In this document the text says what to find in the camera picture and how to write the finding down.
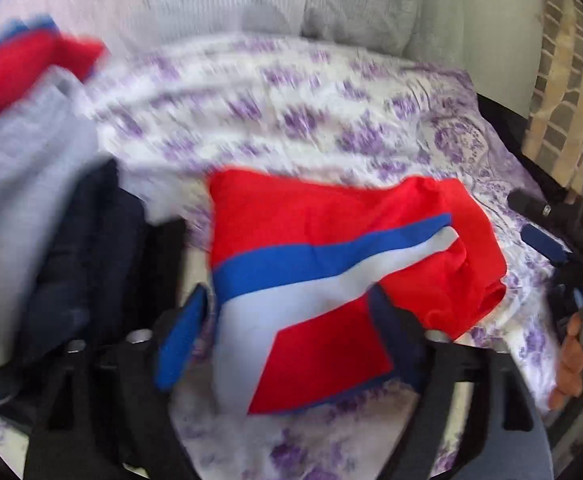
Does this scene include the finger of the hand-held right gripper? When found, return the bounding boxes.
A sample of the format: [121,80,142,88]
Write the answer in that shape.
[507,189,572,223]
[520,225,572,267]

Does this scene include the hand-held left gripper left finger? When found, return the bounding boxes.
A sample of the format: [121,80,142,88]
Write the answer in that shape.
[24,282,210,480]

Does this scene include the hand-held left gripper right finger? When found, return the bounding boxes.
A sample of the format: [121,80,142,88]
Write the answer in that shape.
[369,285,555,480]

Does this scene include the red blue white sweater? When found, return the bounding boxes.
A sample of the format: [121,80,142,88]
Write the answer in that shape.
[206,167,508,416]

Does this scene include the folded dark navy pants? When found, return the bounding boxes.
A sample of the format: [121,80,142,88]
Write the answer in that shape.
[0,160,187,411]

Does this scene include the folded grey pants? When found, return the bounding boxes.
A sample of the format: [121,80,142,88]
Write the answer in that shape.
[0,67,117,366]

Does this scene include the folded blue red pants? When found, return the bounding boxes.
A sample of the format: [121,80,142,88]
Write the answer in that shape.
[0,15,110,128]

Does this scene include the person's right hand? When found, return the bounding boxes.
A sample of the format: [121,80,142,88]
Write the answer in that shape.
[547,310,583,411]

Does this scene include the checked curtain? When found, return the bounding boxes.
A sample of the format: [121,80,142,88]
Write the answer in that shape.
[521,0,583,201]

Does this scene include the purple floral bed sheet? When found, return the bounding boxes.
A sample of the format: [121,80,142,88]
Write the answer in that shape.
[0,35,572,480]

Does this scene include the white lace cover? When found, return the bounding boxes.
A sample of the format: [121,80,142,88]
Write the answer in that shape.
[0,0,547,121]

